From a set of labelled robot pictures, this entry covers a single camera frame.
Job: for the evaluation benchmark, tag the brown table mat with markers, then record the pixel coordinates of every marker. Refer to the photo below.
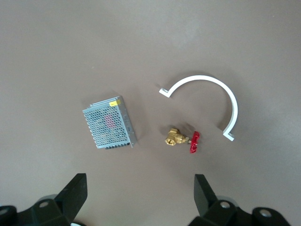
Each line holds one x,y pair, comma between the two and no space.
150,35

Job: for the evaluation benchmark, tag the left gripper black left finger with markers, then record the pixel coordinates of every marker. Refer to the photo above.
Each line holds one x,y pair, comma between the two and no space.
70,200

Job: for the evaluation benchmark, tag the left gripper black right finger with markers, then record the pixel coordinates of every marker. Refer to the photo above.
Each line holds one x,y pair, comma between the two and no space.
207,204

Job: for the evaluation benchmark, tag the white curved pipe clamp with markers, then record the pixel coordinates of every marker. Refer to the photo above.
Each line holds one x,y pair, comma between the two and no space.
202,78

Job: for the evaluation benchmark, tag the metal mesh power supply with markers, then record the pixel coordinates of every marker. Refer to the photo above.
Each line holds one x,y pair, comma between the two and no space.
108,124

